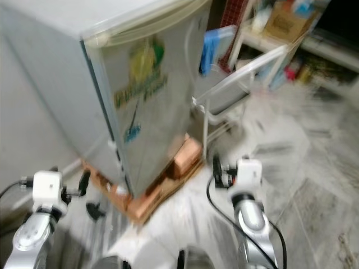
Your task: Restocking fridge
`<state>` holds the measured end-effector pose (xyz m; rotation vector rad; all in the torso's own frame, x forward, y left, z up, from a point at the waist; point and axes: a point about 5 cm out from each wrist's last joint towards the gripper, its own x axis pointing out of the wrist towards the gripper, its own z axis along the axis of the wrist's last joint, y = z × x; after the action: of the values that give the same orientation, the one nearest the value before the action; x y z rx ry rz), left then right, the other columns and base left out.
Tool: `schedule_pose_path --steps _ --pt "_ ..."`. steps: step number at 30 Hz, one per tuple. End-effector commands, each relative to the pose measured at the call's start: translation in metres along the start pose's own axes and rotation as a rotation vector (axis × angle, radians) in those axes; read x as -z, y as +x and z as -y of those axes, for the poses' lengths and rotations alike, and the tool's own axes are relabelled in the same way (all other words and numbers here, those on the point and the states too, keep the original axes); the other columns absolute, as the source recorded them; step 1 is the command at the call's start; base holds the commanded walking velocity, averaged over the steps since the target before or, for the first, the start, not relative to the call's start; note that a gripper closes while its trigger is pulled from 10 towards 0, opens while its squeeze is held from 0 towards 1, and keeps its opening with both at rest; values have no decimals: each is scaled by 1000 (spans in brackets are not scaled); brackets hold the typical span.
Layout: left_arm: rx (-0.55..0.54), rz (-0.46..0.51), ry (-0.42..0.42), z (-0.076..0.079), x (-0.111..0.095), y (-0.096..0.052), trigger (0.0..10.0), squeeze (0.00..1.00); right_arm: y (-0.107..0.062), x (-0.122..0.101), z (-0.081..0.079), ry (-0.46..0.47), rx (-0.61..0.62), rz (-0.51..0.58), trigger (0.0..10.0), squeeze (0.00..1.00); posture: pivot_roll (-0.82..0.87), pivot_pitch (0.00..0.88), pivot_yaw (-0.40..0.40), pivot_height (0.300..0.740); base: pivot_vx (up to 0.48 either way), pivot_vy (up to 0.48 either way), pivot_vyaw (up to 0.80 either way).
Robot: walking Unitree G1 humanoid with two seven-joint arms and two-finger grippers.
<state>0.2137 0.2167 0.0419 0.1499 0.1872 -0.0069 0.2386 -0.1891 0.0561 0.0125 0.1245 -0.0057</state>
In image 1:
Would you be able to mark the brown cardboard box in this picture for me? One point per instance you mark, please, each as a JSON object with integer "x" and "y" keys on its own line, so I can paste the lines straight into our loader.
{"x": 286, "y": 22}

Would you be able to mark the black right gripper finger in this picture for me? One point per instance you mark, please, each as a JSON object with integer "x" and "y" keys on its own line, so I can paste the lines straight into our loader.
{"x": 244, "y": 159}
{"x": 218, "y": 172}

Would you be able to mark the silver robot left leg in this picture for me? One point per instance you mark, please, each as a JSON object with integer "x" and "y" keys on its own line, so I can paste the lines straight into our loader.
{"x": 106, "y": 263}

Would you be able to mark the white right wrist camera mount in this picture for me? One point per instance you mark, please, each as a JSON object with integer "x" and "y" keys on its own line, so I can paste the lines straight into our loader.
{"x": 249, "y": 175}

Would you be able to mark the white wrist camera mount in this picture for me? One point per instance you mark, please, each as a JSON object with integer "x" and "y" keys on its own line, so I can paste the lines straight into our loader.
{"x": 47, "y": 186}
{"x": 249, "y": 175}

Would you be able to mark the white storage shelf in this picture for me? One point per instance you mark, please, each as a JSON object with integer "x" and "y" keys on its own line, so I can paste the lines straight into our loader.
{"x": 331, "y": 47}

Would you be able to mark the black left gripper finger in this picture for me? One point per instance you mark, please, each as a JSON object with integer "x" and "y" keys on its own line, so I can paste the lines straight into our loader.
{"x": 96, "y": 211}
{"x": 85, "y": 182}

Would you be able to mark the silver fridge cabinet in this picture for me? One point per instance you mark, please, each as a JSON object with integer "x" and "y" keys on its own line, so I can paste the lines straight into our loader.
{"x": 50, "y": 84}

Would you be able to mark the small red container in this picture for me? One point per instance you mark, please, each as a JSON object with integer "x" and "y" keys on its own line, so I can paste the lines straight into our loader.
{"x": 291, "y": 72}

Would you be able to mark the gold round tin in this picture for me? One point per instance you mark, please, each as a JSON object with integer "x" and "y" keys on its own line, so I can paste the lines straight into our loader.
{"x": 305, "y": 74}

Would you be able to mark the red checkered mat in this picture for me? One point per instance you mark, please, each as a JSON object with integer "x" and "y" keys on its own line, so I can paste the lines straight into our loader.
{"x": 234, "y": 12}

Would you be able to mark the white metal folding rack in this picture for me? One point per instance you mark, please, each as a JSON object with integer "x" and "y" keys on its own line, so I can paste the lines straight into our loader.
{"x": 241, "y": 70}

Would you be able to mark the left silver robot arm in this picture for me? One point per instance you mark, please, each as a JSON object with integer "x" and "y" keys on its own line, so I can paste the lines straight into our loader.
{"x": 31, "y": 238}

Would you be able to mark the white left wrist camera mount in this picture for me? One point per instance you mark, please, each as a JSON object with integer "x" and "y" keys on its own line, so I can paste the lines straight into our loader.
{"x": 47, "y": 186}

